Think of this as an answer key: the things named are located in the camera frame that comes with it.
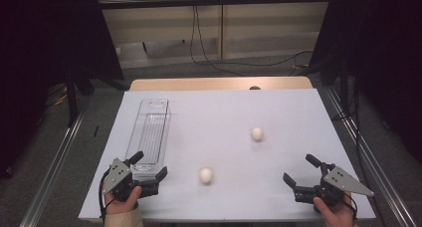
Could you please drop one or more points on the metal floor rail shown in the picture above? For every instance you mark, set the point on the metal floor rail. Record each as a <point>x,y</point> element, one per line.
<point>375,174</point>
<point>49,177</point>

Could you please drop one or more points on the black curtain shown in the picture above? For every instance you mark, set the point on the black curtain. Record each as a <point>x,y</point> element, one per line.
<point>381,38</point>
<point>33,54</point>

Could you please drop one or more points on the black horizontal bar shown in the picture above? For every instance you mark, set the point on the black horizontal bar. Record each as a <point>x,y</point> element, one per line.
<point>199,2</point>

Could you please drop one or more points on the black pen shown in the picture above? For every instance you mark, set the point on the black pen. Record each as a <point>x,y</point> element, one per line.
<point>96,131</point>

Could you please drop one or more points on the black stand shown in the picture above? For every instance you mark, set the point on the black stand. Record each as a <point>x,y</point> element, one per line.
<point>71,101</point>

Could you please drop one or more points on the clear plastic container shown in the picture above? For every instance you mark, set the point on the clear plastic container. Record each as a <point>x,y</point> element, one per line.
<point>149,134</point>

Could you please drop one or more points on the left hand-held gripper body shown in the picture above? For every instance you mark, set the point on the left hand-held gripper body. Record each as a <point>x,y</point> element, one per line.
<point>118,177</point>

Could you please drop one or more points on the person's right hand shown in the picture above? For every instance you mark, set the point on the person's right hand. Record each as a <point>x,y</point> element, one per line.
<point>335,215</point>

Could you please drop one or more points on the person's left hand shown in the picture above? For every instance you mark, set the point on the person's left hand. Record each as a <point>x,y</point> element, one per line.
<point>122,205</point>

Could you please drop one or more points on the small dark round object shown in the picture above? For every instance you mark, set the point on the small dark round object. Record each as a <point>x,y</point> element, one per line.
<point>254,87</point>

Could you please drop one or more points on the light wooden table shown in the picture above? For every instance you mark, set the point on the light wooden table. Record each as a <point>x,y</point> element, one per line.
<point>199,83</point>

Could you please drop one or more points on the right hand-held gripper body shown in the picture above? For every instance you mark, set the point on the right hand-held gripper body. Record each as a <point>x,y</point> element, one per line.
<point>331,187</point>

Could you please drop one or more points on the white egg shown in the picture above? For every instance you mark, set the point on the white egg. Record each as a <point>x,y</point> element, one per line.
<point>257,134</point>
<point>206,175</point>

